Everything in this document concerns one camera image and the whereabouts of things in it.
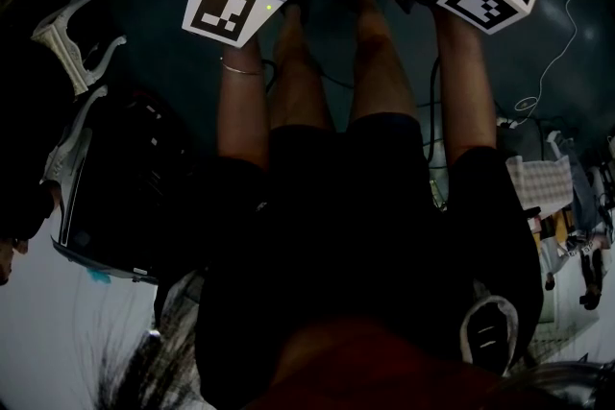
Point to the person's left forearm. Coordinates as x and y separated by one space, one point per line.
242 110

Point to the person's right forearm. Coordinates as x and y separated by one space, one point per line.
463 86

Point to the person's left leg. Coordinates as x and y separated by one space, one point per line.
298 81

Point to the person's leg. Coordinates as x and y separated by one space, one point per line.
379 62
298 81

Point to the person's right leg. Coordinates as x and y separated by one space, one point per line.
379 62

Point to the person's black shorts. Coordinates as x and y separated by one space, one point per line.
384 129

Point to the white ornate furniture leg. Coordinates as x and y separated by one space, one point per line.
72 144

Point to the checked cloth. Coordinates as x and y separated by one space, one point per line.
540 185

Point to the person's black shirt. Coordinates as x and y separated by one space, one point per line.
360 245

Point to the grey-edged black pouch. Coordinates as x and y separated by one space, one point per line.
490 331

